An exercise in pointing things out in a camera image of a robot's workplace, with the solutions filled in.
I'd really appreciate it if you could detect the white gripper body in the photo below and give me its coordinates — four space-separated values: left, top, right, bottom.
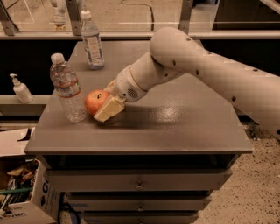
114 66 147 102

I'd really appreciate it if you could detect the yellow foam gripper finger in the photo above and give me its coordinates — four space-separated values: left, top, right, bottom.
104 80 116 95
94 94 125 122

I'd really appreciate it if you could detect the red apple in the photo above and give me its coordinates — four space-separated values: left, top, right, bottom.
85 89 109 116

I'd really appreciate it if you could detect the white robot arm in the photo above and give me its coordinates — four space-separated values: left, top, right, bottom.
94 27 280 138

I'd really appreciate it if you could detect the clear water bottle red label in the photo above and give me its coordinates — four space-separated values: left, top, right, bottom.
50 53 87 123

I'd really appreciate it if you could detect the water bottle blue white label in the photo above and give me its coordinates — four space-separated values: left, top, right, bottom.
80 10 104 70

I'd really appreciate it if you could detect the white pump dispenser bottle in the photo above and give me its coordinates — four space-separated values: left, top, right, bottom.
10 73 34 103

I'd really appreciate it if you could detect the grey drawer cabinet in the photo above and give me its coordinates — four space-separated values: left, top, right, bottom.
24 39 254 224

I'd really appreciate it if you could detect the top drawer knob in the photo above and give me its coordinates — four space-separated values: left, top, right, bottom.
136 181 144 191

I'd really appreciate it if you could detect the drawer knob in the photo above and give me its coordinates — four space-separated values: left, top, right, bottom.
136 181 144 191
137 204 144 212

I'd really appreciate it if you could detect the middle drawer knob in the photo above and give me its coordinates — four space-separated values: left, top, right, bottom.
137 204 144 212

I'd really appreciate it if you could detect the white cardboard box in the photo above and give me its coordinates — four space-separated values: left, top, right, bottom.
0 128 60 224

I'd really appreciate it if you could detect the black floor cable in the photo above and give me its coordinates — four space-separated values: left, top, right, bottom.
120 0 156 32

